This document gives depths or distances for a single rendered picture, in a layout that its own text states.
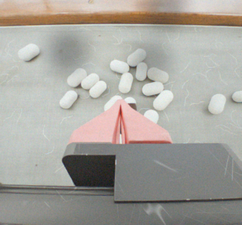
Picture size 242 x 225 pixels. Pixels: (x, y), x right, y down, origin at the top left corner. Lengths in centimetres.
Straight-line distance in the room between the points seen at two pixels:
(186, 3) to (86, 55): 21
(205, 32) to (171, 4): 9
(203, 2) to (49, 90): 33
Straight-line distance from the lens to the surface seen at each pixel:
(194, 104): 24
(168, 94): 20
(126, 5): 29
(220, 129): 25
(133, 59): 21
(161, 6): 29
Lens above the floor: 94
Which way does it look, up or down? 76 degrees down
